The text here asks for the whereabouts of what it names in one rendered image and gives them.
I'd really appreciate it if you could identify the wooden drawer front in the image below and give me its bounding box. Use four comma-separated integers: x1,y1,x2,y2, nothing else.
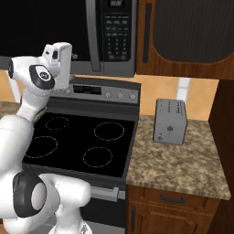
127,185,221,218

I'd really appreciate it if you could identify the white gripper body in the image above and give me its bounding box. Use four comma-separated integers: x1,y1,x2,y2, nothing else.
53,41,73,90

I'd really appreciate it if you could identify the plain wooden cupboard door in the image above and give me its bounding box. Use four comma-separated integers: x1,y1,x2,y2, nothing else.
127,202,215,234

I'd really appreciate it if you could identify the grey toaster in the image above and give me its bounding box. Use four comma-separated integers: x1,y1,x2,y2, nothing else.
152,98,188,146

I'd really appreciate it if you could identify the black glass-top stove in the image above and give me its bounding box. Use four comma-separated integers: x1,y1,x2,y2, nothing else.
21,76,142,234

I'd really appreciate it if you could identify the grey microwave door handle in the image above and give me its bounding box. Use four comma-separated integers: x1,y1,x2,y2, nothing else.
85,0,101,73

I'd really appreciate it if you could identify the black and steel microwave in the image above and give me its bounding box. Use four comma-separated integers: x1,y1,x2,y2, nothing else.
0,0,139,79

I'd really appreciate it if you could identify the wood and mesh cupboard door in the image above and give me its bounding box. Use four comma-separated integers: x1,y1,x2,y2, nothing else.
135,0,234,81

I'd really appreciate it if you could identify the black microwave door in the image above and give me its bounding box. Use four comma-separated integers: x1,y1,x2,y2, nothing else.
0,0,103,76

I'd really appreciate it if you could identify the dark short cupboard door handle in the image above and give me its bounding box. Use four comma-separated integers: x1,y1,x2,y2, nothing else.
131,206,137,234

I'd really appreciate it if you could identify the dark long cupboard door handle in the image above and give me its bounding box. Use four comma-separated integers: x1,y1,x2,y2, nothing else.
143,3,153,64

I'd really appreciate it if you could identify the black oven door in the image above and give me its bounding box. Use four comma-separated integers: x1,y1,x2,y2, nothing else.
80,182,128,229

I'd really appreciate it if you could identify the dark wood tall cabinet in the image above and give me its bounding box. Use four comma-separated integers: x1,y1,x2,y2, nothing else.
207,78,234,234

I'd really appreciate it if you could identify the dark drawer handle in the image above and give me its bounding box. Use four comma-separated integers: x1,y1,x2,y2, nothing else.
160,193,186,205

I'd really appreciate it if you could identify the silver oven door handle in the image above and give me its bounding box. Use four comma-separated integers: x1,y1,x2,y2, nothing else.
90,186,120,202

